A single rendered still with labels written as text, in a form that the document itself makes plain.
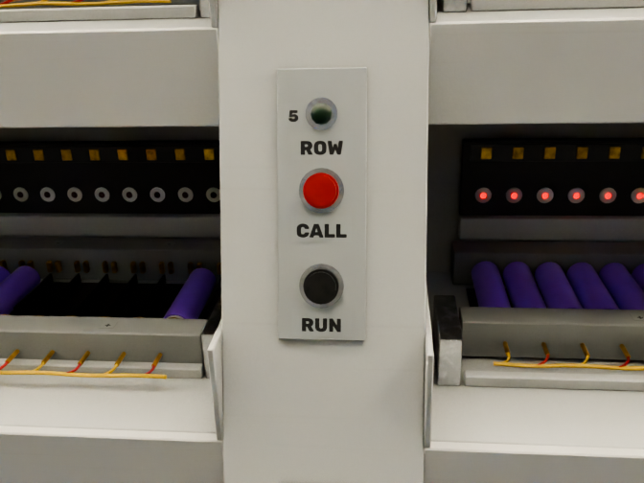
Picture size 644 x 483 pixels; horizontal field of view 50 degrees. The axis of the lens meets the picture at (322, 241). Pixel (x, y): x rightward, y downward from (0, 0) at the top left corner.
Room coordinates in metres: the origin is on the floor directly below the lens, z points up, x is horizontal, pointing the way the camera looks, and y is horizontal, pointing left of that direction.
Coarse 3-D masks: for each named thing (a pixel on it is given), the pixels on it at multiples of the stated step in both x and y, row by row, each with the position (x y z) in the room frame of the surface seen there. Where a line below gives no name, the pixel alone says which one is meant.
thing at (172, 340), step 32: (0, 320) 0.39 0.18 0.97; (32, 320) 0.39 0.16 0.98; (64, 320) 0.38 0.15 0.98; (96, 320) 0.38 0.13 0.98; (128, 320) 0.38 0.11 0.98; (160, 320) 0.38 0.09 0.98; (192, 320) 0.38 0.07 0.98; (0, 352) 0.38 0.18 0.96; (32, 352) 0.38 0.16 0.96; (64, 352) 0.38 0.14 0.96; (96, 352) 0.37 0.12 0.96; (128, 352) 0.37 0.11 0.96; (160, 352) 0.37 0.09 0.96; (192, 352) 0.37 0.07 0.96
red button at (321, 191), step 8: (312, 176) 0.31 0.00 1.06; (320, 176) 0.31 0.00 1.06; (328, 176) 0.31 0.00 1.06; (304, 184) 0.31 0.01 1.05; (312, 184) 0.31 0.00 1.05; (320, 184) 0.31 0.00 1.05; (328, 184) 0.31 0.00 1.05; (336, 184) 0.31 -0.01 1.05; (304, 192) 0.31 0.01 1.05; (312, 192) 0.31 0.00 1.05; (320, 192) 0.31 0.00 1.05; (328, 192) 0.31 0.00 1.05; (336, 192) 0.31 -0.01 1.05; (312, 200) 0.31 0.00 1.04; (320, 200) 0.31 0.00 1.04; (328, 200) 0.31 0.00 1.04; (320, 208) 0.31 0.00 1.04
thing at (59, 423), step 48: (0, 384) 0.37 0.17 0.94; (48, 384) 0.37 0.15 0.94; (96, 384) 0.36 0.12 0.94; (144, 384) 0.36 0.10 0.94; (192, 384) 0.36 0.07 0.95; (0, 432) 0.33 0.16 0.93; (48, 432) 0.33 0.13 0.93; (96, 432) 0.33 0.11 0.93; (144, 432) 0.32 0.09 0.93; (192, 432) 0.32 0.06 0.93; (0, 480) 0.34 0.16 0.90; (48, 480) 0.33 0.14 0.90; (96, 480) 0.33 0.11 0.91; (144, 480) 0.33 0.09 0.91; (192, 480) 0.33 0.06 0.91
